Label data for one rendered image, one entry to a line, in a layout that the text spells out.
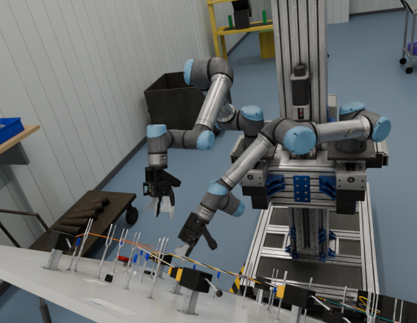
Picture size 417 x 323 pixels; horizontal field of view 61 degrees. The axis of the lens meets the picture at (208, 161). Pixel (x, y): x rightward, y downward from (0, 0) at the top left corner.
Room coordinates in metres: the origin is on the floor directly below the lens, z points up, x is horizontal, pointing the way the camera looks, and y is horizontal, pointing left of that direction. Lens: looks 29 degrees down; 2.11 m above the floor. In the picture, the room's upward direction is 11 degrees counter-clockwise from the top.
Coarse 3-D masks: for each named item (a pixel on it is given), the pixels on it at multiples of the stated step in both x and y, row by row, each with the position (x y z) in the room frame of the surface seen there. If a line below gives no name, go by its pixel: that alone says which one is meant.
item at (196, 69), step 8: (192, 64) 1.60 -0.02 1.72; (200, 64) 1.58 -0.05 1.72; (208, 64) 1.56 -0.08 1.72; (184, 72) 1.61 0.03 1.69; (192, 72) 1.59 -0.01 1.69; (200, 72) 1.56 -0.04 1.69; (208, 72) 1.55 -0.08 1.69; (184, 80) 1.62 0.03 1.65; (192, 80) 1.59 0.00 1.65; (200, 80) 1.57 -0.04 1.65; (208, 80) 1.56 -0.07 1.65; (200, 88) 1.62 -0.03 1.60; (208, 88) 1.61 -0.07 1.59; (224, 104) 1.72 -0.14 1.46; (224, 112) 1.74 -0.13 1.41; (232, 112) 1.77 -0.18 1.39; (224, 120) 1.75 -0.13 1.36; (232, 120) 1.76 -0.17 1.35; (224, 128) 1.80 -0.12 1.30; (232, 128) 1.78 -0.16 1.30
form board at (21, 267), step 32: (0, 256) 0.69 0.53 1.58; (32, 256) 0.80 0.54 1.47; (64, 256) 0.96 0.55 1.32; (32, 288) 0.49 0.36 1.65; (64, 288) 0.50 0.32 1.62; (96, 288) 0.56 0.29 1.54; (128, 288) 0.64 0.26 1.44; (160, 288) 0.75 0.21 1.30; (96, 320) 0.40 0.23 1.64; (128, 320) 0.38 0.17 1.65; (160, 320) 0.42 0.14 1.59; (192, 320) 0.46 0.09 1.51; (224, 320) 0.52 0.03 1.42; (256, 320) 0.60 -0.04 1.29; (288, 320) 0.70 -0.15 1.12
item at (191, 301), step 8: (184, 272) 0.57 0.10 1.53; (192, 272) 0.56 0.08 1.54; (200, 272) 0.55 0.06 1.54; (184, 280) 0.56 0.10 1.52; (192, 280) 0.55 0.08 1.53; (200, 280) 0.54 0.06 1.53; (208, 280) 0.54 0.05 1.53; (192, 288) 0.53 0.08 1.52; (200, 288) 0.53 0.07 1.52; (208, 288) 0.54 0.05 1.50; (216, 288) 0.51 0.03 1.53; (192, 296) 0.53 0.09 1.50; (184, 304) 0.53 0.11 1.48; (192, 304) 0.52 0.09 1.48; (184, 312) 0.51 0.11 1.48; (192, 312) 0.52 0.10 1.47
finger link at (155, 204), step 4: (152, 200) 1.16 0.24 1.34; (156, 200) 1.17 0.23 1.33; (160, 200) 1.17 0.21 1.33; (148, 204) 1.15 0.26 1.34; (152, 204) 1.16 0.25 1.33; (156, 204) 1.17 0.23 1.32; (148, 208) 1.15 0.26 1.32; (152, 208) 1.16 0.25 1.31; (156, 208) 1.16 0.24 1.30; (156, 212) 1.15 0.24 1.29; (156, 216) 1.15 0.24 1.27
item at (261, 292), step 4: (256, 276) 0.99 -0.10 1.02; (264, 280) 0.96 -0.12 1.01; (268, 280) 0.97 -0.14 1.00; (256, 284) 0.97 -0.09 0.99; (260, 284) 0.98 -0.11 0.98; (260, 288) 0.95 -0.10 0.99; (264, 288) 0.94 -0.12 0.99; (268, 288) 0.96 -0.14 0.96; (260, 292) 0.96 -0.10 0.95; (264, 292) 0.96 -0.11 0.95; (260, 296) 0.95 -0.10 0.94; (256, 300) 0.94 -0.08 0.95; (260, 300) 0.94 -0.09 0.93; (264, 304) 0.92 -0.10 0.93
